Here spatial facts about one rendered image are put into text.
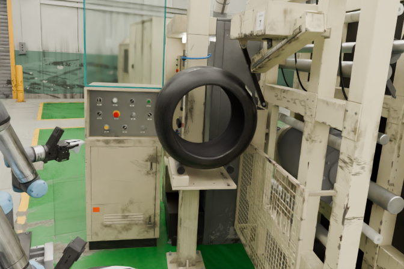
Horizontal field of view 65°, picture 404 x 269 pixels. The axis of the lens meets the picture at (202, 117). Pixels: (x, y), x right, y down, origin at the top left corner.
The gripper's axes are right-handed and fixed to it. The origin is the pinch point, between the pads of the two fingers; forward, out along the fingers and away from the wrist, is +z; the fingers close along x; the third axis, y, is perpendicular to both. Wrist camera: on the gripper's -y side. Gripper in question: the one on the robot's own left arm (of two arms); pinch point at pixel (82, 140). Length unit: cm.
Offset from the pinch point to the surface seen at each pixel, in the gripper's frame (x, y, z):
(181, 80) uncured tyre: 28, -37, 38
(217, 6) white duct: -23, -83, 124
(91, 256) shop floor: -33, 112, 34
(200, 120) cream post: 16, -6, 75
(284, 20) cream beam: 70, -74, 53
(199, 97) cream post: 13, -22, 74
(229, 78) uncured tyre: 45, -42, 56
